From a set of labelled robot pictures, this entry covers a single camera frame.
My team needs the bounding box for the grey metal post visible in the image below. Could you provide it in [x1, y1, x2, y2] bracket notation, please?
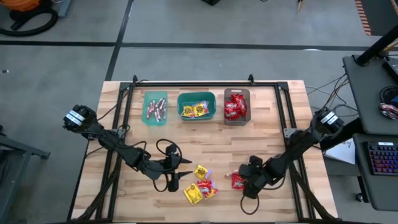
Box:
[57, 0, 73, 19]

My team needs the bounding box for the grey translucent plastic bin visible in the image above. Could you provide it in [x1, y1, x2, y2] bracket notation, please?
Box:
[223, 88, 252, 126]

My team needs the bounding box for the black vacuum hose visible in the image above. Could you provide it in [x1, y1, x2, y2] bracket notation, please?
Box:
[0, 0, 60, 37]

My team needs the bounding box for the black desk leg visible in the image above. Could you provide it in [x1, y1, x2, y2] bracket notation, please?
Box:
[319, 119, 363, 152]

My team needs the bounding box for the candy wrapper pile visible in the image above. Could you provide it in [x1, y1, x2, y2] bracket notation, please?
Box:
[378, 102, 398, 121]

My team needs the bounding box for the dark mat striped edge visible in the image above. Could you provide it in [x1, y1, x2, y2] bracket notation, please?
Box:
[354, 0, 398, 37]

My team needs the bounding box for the grey metal stand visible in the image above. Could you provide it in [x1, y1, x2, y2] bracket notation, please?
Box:
[0, 124, 52, 224]

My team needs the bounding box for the coiled black cable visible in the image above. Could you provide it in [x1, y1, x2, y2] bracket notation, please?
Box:
[379, 85, 398, 105]

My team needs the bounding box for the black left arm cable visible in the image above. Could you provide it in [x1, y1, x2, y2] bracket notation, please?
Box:
[96, 78, 149, 122]

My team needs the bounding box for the black desk device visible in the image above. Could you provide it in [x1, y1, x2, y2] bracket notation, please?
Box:
[382, 57, 398, 84]

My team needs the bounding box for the grey desk with devices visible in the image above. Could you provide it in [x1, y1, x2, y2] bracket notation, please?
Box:
[342, 54, 398, 136]

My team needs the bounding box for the orange shop vacuum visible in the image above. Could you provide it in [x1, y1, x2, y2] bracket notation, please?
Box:
[8, 0, 43, 12]

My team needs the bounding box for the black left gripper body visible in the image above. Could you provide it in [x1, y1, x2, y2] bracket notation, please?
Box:
[144, 143, 184, 193]

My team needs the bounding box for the dark green plastic bin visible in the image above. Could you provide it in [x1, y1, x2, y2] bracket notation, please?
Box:
[176, 91, 217, 121]

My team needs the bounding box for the grey desk with keyboard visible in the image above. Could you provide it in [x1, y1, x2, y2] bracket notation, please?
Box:
[352, 133, 398, 213]

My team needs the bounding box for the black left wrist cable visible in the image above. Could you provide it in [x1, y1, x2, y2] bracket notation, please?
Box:
[151, 138, 175, 193]

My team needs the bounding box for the light teal translucent bin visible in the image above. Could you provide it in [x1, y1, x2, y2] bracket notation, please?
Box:
[141, 90, 169, 127]

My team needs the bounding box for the backlit black keyboard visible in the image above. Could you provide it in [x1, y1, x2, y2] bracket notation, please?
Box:
[366, 141, 398, 177]

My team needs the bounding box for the black pole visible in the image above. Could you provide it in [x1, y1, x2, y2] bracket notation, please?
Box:
[355, 24, 398, 67]

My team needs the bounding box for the black floor cable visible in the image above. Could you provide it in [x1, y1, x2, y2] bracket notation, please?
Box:
[305, 73, 360, 121]

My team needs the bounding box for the black table frame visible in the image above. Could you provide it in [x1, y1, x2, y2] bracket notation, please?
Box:
[67, 73, 340, 223]

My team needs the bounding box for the white paper sheet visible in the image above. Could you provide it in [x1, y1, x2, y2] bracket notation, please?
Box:
[324, 138, 356, 166]

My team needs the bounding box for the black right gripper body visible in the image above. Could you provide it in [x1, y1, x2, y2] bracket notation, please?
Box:
[238, 154, 270, 200]

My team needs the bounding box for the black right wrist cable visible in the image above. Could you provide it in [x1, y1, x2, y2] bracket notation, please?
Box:
[239, 194, 261, 216]

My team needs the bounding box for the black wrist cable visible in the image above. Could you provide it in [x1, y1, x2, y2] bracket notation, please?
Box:
[151, 138, 175, 193]
[239, 194, 261, 216]

